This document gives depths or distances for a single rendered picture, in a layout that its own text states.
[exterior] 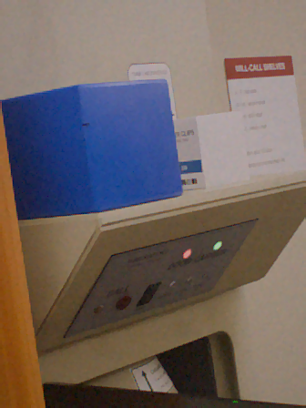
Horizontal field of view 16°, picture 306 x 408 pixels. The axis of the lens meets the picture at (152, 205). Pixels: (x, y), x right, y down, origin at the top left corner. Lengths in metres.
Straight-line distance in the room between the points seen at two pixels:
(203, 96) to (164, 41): 0.07
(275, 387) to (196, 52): 0.96
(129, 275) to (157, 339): 0.15
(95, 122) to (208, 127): 0.17
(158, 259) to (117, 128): 0.12
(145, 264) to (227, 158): 0.14
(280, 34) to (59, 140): 1.25
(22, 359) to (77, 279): 0.08
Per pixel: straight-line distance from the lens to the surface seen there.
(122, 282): 0.84
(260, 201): 0.92
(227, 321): 1.06
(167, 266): 0.88
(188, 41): 1.05
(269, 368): 1.90
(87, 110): 0.77
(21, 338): 0.74
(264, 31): 1.96
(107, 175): 0.78
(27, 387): 0.74
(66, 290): 0.79
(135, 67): 0.98
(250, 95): 1.90
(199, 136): 0.92
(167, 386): 1.03
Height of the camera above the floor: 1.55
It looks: 3 degrees down
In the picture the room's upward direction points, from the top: 8 degrees counter-clockwise
